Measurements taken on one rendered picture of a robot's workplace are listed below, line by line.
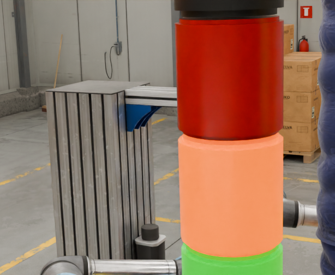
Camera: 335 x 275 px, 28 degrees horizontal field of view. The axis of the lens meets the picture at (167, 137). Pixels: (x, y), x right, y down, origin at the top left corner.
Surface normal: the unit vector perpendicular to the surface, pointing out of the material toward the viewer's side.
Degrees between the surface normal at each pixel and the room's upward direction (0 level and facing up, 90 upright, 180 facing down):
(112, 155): 90
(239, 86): 90
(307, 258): 0
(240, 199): 90
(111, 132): 90
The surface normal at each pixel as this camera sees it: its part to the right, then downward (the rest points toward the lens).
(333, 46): -0.78, 0.44
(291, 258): -0.04, -0.98
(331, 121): -0.86, 0.03
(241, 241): 0.10, 0.21
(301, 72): -0.44, 0.22
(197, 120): -0.63, 0.18
